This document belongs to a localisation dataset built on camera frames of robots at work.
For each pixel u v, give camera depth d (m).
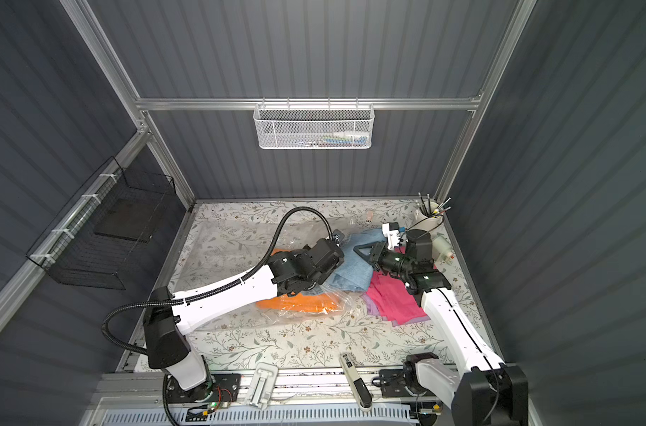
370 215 1.13
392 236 0.73
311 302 0.78
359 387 0.70
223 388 0.73
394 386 0.73
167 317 0.48
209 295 0.45
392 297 0.87
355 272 0.71
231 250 1.05
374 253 0.69
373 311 0.86
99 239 0.73
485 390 0.39
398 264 0.66
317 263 0.56
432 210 1.04
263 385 0.72
